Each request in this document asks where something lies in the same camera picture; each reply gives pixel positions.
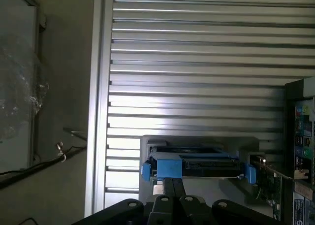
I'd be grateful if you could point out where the black PC case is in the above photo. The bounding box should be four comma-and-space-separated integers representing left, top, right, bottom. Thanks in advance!
280, 76, 315, 225

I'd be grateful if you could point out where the white framed cabinet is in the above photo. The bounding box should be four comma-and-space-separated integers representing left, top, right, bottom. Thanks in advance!
0, 0, 47, 173

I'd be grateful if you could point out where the black cable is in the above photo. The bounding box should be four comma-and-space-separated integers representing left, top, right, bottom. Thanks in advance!
0, 141, 87, 189

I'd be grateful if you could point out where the grey parts rack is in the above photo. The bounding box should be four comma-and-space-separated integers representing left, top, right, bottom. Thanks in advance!
139, 134, 267, 206

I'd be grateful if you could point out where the disk in blue carrier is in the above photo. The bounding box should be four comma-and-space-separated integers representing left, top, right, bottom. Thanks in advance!
141, 146, 257, 184

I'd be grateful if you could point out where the clear plastic sheet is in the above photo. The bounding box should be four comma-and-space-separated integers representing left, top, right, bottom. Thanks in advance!
0, 32, 49, 143

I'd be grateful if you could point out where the green graphics card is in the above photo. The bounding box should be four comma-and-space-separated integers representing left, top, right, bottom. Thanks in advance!
250, 155, 296, 217

